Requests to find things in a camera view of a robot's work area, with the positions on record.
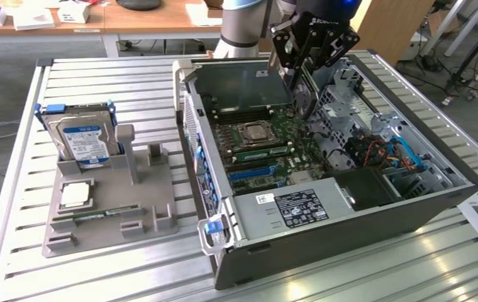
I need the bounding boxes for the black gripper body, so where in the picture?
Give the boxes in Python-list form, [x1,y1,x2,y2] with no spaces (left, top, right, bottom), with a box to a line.
[292,0,364,48]

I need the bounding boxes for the green graphics card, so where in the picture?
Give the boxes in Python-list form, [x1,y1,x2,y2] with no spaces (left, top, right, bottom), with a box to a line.
[267,47,323,121]

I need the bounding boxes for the wooden cabinet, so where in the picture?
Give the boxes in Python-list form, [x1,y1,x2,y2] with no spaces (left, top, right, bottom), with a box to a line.
[348,0,438,65]

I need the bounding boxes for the white floor device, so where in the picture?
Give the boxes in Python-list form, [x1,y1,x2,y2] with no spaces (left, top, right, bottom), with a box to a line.
[398,31,429,62]

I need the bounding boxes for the white paper sheets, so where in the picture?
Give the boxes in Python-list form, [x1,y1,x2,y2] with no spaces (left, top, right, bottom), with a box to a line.
[185,3,224,27]

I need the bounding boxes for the metal disk bay cage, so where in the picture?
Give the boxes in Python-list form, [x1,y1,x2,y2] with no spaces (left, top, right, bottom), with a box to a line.
[309,62,454,199]

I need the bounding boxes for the silver CPU in socket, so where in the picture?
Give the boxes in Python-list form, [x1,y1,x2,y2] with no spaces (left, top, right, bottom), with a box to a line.
[247,125,271,141]

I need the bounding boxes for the wooden office desk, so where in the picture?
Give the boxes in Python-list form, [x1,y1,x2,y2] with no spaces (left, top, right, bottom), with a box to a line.
[103,0,273,59]
[0,6,107,43]

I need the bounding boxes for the green RAM stick in slot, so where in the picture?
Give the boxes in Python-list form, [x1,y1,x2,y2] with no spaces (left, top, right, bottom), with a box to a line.
[235,147,289,162]

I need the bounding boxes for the green motherboard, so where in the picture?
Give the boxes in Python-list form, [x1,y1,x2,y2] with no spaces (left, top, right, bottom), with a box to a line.
[199,94,337,196]

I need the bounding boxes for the black round object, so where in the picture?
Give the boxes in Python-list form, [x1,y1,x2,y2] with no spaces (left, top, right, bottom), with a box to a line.
[115,0,164,11]

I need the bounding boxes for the long PCIe expansion slot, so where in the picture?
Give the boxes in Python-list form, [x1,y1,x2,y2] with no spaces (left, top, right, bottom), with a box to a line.
[229,171,285,185]
[227,165,277,177]

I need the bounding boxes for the silver chipset heatsink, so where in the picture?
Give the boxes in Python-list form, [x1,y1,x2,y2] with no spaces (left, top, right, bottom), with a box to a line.
[291,171,315,186]

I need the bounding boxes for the small white cardboard box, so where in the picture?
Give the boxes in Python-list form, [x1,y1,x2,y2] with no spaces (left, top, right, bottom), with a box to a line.
[57,1,92,24]

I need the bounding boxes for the grey power supply unit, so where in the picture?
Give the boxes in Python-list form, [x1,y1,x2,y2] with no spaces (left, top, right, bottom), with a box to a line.
[231,179,352,242]

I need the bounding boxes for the hard disk with blue label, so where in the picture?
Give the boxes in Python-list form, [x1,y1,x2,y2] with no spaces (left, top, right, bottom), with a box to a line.
[40,108,123,170]

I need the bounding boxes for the blue disk caddy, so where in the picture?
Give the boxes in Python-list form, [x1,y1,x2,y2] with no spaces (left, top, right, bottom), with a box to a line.
[33,99,117,158]

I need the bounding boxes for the white paper stack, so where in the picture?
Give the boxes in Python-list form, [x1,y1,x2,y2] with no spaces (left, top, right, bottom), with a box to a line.
[12,8,56,31]

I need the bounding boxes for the black and grey PC case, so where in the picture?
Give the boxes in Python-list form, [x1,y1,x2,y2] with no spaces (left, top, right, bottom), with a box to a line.
[171,50,478,291]

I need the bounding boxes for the grey parts rack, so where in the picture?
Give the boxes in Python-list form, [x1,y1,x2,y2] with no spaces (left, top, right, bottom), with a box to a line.
[40,123,180,259]

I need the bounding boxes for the silver spare CPU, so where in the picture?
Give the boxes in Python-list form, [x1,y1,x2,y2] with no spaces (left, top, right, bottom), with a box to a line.
[60,183,95,208]

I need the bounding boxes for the green spare RAM stick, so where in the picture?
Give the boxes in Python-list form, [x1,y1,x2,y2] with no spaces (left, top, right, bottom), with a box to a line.
[52,206,141,223]

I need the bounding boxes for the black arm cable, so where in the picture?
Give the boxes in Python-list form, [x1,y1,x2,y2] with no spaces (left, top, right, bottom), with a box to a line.
[261,0,275,40]

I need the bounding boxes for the white table frame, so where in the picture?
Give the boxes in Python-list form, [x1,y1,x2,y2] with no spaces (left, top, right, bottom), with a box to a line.
[424,0,478,74]

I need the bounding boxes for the orange and yellow wire bundle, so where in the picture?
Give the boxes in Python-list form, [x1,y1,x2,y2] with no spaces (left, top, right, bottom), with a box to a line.
[364,140,412,171]

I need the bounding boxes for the blue SATA cable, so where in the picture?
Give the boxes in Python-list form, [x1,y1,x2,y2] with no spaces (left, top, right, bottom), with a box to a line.
[389,136,428,173]

